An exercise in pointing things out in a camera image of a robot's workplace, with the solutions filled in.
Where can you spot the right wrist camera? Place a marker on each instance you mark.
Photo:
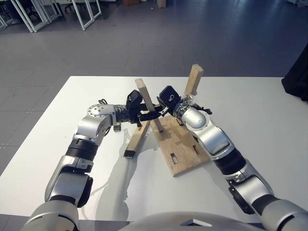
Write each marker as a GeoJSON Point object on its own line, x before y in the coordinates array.
{"type": "Point", "coordinates": [169, 95]}

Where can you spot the wooden box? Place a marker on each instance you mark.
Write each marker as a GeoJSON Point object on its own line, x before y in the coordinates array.
{"type": "Point", "coordinates": [161, 3]}

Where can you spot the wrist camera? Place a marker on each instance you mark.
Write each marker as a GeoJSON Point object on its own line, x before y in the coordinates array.
{"type": "Point", "coordinates": [134, 98]}
{"type": "Point", "coordinates": [169, 95]}

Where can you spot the white table frame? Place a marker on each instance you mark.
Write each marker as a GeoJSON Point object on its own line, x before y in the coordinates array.
{"type": "Point", "coordinates": [86, 14]}
{"type": "Point", "coordinates": [33, 16]}

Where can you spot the wooden leg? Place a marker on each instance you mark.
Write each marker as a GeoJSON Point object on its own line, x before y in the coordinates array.
{"type": "Point", "coordinates": [193, 79]}
{"type": "Point", "coordinates": [148, 96]}

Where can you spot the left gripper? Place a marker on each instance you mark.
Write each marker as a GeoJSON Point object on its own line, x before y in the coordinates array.
{"type": "Point", "coordinates": [121, 113]}

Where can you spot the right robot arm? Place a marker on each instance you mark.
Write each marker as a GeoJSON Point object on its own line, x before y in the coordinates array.
{"type": "Point", "coordinates": [216, 142]}

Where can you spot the black cloth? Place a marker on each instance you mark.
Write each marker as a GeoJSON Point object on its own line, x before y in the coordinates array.
{"type": "Point", "coordinates": [297, 77]}

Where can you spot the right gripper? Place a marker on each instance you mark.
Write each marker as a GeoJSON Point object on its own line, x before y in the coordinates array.
{"type": "Point", "coordinates": [180, 111]}

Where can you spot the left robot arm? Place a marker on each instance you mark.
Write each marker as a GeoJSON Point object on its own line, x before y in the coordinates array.
{"type": "Point", "coordinates": [84, 149]}

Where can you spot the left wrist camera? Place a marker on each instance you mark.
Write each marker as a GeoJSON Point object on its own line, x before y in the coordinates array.
{"type": "Point", "coordinates": [134, 98]}

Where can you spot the wooden seat board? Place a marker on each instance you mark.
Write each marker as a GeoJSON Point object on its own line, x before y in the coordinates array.
{"type": "Point", "coordinates": [178, 146]}

